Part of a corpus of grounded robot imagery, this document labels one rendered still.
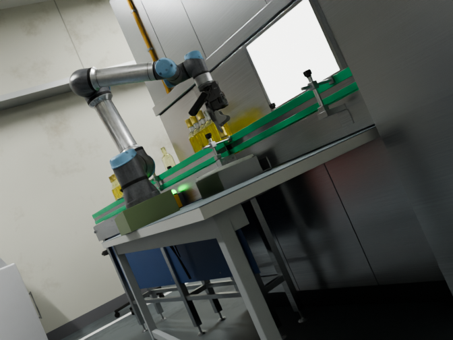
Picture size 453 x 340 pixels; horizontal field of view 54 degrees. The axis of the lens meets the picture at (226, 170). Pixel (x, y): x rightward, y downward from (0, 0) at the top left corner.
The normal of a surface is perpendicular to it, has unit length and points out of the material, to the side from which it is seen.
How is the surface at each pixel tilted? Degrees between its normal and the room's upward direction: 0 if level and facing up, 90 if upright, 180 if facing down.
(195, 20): 90
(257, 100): 90
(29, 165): 90
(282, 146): 90
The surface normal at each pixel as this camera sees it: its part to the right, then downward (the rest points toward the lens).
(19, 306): 0.46, -0.22
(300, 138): -0.73, 0.30
